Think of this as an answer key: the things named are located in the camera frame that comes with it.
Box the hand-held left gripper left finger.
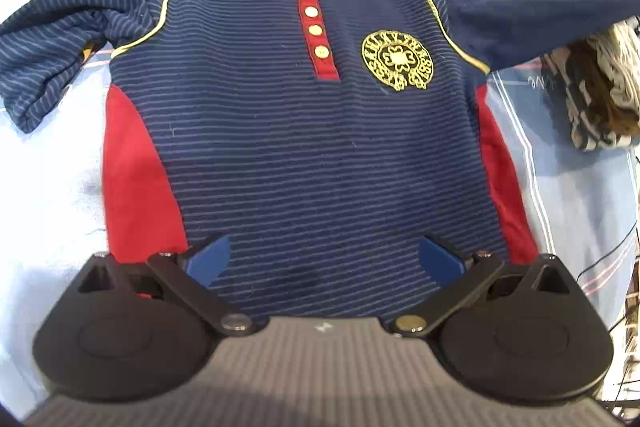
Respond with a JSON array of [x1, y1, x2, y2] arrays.
[[79, 234, 255, 338]]

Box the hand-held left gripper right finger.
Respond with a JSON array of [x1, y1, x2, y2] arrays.
[[389, 235, 572, 338]]

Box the navy striped red shirt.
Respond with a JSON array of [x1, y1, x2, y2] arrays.
[[0, 0, 640, 325]]

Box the light blue bed sheet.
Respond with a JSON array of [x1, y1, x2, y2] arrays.
[[0, 0, 640, 423]]

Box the brown white patterned cloth pile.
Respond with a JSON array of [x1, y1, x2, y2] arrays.
[[559, 18, 640, 152]]

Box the thin black cable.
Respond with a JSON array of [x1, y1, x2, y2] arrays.
[[574, 212, 640, 288]]

